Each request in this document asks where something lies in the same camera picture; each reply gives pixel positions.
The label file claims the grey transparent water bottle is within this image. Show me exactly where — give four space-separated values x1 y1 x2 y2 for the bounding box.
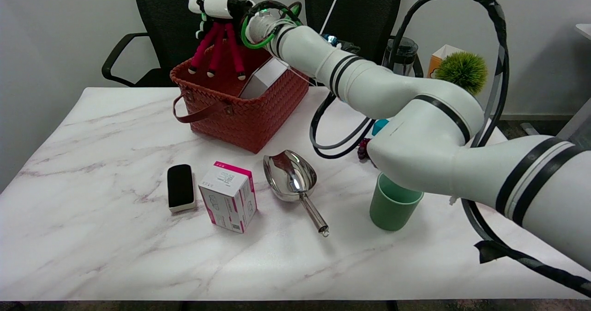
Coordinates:
382 36 419 77

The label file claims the pink flexible tripod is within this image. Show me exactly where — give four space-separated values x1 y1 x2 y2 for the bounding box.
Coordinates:
188 21 247 81

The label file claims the green plastic cup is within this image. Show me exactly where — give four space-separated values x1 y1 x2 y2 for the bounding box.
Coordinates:
369 172 425 232

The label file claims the dark purple grape bunch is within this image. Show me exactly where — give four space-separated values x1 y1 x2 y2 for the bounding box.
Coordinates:
357 138 378 165

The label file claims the green cable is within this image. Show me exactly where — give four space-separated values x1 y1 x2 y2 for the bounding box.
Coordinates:
240 2 303 50

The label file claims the black white board eraser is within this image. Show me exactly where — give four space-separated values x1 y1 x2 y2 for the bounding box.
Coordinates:
167 164 197 213

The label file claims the orange white carton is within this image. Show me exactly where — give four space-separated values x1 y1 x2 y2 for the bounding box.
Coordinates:
427 44 464 79

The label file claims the thin black cable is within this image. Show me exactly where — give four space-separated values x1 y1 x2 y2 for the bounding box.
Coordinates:
309 91 375 160

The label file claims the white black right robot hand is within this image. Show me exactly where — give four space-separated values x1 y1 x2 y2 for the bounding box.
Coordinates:
188 0 255 40

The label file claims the white grey cardboard box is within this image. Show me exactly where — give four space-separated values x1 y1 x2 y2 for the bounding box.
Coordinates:
238 56 292 100

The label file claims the black mesh office chair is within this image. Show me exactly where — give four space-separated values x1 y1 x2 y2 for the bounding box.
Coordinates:
102 0 233 88
305 0 424 88

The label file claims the pink white carton box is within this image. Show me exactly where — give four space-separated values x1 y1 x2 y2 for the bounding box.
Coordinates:
198 161 258 234

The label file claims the thick black sleeved cable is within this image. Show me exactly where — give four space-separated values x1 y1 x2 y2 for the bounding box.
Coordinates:
388 0 591 299

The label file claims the brown woven storage basket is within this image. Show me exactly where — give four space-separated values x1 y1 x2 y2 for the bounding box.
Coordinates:
169 41 311 155

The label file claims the green ball plant white pot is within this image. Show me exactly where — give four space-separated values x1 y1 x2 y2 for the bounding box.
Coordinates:
434 51 488 96

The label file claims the silver metal scoop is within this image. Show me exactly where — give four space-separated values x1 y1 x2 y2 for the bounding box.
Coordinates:
263 150 330 237

